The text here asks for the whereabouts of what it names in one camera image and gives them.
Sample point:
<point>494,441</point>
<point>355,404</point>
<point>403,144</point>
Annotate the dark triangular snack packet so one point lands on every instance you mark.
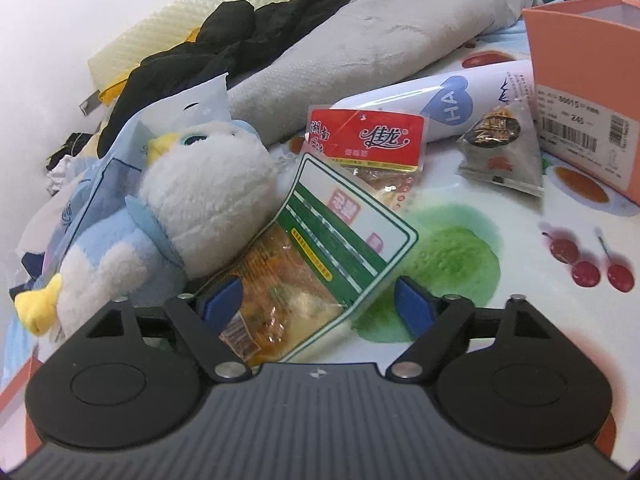
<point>500,135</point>

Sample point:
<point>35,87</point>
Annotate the blue white plush penguin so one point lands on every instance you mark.
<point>210,195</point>

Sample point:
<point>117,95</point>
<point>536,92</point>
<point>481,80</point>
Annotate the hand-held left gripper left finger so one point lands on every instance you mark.
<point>222,300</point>

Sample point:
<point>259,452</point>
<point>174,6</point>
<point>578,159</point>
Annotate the grey wall socket plate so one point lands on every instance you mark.
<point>91,103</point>

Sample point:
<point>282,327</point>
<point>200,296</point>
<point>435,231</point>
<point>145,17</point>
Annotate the pink cardboard box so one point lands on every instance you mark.
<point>565,50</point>

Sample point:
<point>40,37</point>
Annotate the black jacket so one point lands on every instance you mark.
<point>240,35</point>

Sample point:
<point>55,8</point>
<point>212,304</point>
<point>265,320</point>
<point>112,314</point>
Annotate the white tube with blue heart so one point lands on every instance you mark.
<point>480,95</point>

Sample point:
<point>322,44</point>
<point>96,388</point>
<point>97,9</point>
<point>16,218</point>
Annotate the green white snack packet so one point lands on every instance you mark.
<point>340,230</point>

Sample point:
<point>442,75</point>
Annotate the cream quilted headboard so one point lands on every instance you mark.
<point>165,25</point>

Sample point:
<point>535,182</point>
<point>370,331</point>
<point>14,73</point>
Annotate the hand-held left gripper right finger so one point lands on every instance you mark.
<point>412,305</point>

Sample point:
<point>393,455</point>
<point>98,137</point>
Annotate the red label snack packet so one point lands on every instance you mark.
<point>370,135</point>

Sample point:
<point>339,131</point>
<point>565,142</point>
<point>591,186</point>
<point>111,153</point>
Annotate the grey blanket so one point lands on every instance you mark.
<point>375,35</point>

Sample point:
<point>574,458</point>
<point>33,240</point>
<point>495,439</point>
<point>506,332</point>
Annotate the yellow pillow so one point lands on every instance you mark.
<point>112,92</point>

